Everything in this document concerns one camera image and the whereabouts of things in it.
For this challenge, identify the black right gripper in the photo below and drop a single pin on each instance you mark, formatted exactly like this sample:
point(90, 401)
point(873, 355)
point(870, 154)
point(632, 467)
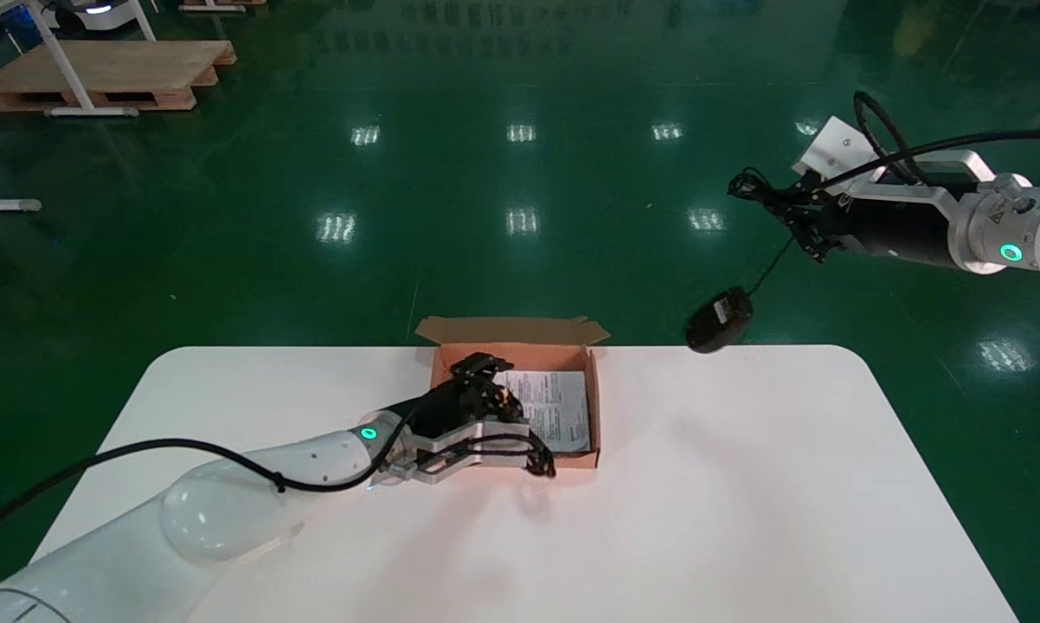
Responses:
point(896, 229)

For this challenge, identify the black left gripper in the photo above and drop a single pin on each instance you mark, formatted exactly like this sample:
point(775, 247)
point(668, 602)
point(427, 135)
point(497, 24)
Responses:
point(446, 411)

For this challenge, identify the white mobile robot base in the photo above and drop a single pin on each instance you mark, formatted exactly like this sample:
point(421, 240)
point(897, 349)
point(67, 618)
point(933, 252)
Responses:
point(96, 10)

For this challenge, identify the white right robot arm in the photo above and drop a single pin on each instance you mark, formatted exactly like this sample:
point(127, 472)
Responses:
point(1039, 229)

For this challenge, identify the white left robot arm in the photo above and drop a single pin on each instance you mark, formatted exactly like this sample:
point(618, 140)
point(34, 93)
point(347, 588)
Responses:
point(226, 510)

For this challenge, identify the orange cardboard storage box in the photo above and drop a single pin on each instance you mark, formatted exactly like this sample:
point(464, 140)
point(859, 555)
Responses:
point(511, 330)

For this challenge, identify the white printed instruction sheet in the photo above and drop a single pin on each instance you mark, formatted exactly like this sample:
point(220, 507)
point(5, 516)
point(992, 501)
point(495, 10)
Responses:
point(563, 411)

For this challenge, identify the small wooden pallet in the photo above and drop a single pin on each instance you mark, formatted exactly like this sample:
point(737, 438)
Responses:
point(217, 5)

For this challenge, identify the large wooden pallet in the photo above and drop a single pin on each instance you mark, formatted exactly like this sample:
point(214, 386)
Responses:
point(105, 73)

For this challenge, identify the white metal floor foot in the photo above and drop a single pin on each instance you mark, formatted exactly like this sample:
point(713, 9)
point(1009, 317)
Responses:
point(1, 205)

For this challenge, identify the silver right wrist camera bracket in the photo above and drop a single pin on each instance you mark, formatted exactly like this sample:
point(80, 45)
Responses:
point(840, 147)

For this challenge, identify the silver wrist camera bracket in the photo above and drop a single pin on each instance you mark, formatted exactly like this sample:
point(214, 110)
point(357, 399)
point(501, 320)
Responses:
point(438, 463)
point(840, 147)

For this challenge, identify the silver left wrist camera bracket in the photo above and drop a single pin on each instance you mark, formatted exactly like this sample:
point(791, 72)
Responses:
point(438, 463)

